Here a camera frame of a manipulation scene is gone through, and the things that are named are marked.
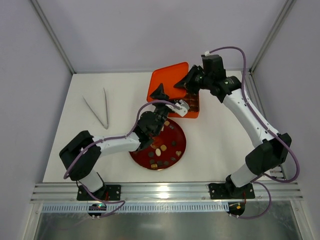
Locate orange box lid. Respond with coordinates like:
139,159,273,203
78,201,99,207
146,62,189,102

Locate orange chocolate box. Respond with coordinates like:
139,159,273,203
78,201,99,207
169,92,200,119

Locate metal tongs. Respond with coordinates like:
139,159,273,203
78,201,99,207
82,87,109,130

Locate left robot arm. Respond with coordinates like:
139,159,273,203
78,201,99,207
59,85,180,200

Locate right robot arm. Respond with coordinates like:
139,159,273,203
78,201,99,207
174,54,292,199

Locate tan fluted cup chocolate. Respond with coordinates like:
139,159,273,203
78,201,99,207
160,145,167,151

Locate white oval swirl chocolate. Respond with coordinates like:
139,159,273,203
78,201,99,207
155,148,161,157

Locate tan heart chocolate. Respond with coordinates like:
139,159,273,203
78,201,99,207
175,151,182,157

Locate tan barrel chocolate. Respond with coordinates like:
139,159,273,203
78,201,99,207
150,163,158,170

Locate round red plate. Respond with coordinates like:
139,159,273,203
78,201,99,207
129,118,187,171

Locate left controller board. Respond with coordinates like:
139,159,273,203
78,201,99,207
88,203,107,212

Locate controller board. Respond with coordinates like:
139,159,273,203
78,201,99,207
228,202,246,216
88,203,107,212

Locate right controller board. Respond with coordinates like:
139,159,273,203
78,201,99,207
228,202,246,216

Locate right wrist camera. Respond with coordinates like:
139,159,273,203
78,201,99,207
201,50,211,59

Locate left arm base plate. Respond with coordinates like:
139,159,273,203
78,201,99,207
76,184,122,201

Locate slotted cable duct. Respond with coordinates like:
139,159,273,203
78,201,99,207
41,202,229,214

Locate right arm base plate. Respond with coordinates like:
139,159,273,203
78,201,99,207
208,182,256,200

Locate right corner frame post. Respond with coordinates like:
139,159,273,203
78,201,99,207
249,0,297,75

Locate corner frame post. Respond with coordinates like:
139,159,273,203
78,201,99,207
249,0,297,75
29,0,76,75

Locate right side aluminium rail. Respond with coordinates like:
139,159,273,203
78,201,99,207
242,70,287,181

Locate aluminium rail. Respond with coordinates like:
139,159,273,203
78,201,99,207
242,70,287,181
30,181,304,203

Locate aluminium front rail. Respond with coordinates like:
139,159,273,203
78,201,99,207
30,181,304,203

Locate left corner frame post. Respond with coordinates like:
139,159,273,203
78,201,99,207
29,0,76,75

